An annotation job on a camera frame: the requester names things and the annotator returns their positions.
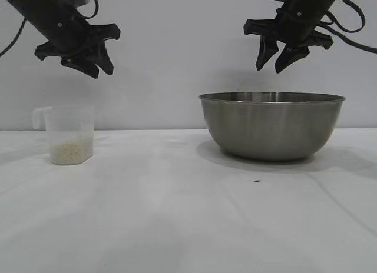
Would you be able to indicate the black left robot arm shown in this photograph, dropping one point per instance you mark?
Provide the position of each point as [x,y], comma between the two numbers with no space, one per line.
[26,2]

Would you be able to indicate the stainless steel mixing bowl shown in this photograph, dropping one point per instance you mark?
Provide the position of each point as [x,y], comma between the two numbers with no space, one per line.
[271,129]

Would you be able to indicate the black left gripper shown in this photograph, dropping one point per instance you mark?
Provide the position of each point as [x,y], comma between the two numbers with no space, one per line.
[67,31]

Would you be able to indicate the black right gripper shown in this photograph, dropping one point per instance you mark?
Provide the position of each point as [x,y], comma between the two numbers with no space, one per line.
[297,26]

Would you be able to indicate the white rice grains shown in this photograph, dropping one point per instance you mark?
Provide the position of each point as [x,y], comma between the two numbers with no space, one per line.
[70,152]

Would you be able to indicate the translucent plastic measuring cup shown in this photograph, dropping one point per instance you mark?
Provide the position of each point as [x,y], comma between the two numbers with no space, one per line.
[70,123]

